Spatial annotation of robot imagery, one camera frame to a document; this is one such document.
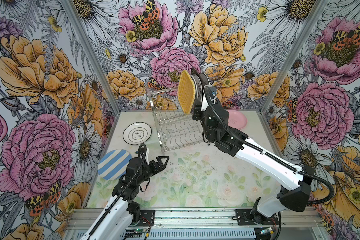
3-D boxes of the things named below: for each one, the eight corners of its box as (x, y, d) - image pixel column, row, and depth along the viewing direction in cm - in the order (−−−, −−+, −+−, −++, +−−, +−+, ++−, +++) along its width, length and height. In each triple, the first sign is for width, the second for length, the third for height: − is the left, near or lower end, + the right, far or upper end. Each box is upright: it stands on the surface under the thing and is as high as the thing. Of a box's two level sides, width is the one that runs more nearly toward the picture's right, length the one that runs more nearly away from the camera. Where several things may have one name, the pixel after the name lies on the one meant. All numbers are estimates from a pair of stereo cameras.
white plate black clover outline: (120, 144, 104) (119, 143, 102) (127, 123, 116) (126, 122, 114) (149, 144, 104) (149, 143, 102) (153, 124, 116) (152, 122, 114)
